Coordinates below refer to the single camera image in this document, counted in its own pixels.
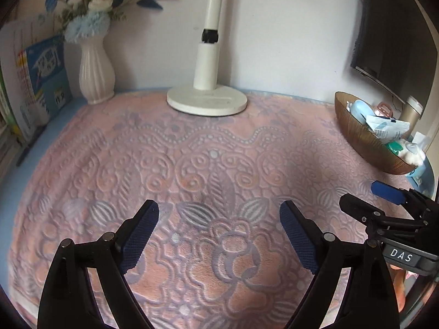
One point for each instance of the white fluffy soft item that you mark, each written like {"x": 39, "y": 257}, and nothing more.
{"x": 413, "y": 156}

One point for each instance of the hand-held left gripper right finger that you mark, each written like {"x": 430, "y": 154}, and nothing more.
{"x": 298, "y": 236}

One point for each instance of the gold thermos bottle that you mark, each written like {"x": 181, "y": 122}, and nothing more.
{"x": 410, "y": 113}

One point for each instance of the amber ribbed glass bowl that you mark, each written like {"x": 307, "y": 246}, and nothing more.
{"x": 363, "y": 144}

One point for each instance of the pink patterned blanket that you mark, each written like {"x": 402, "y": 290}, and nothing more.
{"x": 205, "y": 164}

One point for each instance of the white ribbed vase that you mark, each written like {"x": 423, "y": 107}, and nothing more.
{"x": 96, "y": 75}

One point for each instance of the white blue wet wipe packet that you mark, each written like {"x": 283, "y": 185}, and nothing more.
{"x": 387, "y": 126}

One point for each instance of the white desk lamp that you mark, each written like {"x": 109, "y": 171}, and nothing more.
{"x": 207, "y": 72}

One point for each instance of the black monitor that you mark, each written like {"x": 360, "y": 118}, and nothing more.
{"x": 384, "y": 41}

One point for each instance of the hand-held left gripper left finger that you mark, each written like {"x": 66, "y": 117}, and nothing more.
{"x": 140, "y": 236}

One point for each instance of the stack of books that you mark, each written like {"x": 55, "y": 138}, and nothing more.
{"x": 44, "y": 75}

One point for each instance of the small green cloth item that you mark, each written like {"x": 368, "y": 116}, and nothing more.
{"x": 394, "y": 147}

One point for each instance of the blue face mask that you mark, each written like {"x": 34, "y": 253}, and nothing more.
{"x": 362, "y": 109}

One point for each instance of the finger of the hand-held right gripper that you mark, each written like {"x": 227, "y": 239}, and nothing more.
{"x": 387, "y": 192}
{"x": 356, "y": 209}

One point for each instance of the person's right hand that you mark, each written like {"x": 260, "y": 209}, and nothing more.
{"x": 399, "y": 288}

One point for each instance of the blue white artificial flowers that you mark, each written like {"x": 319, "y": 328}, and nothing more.
{"x": 87, "y": 24}

